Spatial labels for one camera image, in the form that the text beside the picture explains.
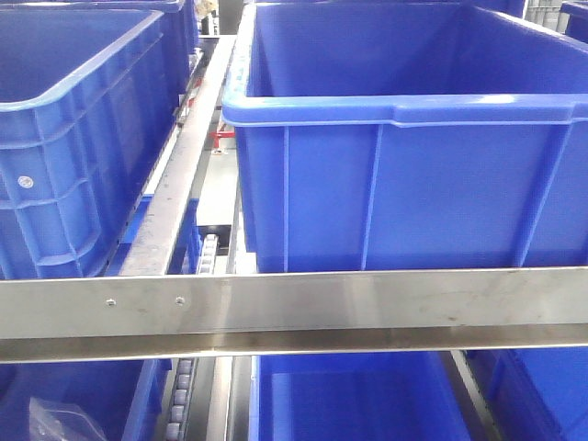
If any red clamp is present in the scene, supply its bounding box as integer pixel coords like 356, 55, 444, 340
209, 130, 235, 150

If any blue crate upper right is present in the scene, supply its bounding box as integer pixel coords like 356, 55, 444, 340
222, 1, 587, 273

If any blue crate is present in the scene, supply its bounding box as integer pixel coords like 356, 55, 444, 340
1, 7, 176, 279
222, 1, 587, 273

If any blue plastic bin middle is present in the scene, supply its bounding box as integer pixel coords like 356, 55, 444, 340
249, 352, 470, 440

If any blue plastic bin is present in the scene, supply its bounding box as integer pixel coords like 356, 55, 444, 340
1, 359, 172, 440
249, 352, 470, 440
466, 347, 587, 440

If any roller conveyor track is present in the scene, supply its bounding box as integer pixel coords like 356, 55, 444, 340
164, 234, 219, 441

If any blue plastic bin left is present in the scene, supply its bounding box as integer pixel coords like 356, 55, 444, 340
1, 359, 172, 440

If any blue crate upper left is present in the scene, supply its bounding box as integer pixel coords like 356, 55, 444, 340
1, 7, 176, 279

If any blue plastic bin right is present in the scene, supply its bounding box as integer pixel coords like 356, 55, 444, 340
466, 347, 587, 440

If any clear plastic bag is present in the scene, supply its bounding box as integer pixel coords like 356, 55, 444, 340
28, 397, 107, 441

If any steel divider rail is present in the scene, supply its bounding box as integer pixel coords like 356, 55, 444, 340
119, 35, 235, 277

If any upper steel shelf rail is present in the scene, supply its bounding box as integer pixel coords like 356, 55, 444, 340
1, 266, 587, 363

